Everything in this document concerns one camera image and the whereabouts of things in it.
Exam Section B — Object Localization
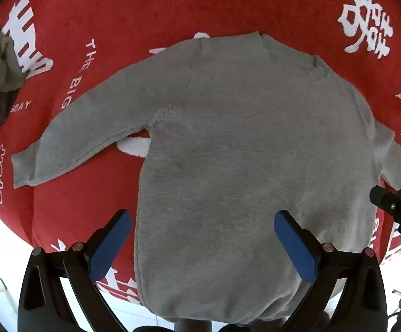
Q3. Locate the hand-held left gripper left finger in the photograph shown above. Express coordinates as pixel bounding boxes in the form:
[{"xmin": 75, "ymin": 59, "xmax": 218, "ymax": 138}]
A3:
[{"xmin": 18, "ymin": 209, "xmax": 132, "ymax": 332}]

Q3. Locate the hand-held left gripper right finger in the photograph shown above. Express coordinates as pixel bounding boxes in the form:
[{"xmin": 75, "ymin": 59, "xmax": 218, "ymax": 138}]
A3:
[{"xmin": 274, "ymin": 210, "xmax": 390, "ymax": 332}]

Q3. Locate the grey long-sleeved sweater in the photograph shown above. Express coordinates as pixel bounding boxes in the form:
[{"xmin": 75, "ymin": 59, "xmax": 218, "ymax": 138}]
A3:
[{"xmin": 11, "ymin": 31, "xmax": 401, "ymax": 326}]

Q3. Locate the red printed blanket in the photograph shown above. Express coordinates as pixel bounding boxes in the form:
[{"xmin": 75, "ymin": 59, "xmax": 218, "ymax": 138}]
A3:
[{"xmin": 0, "ymin": 0, "xmax": 401, "ymax": 307}]

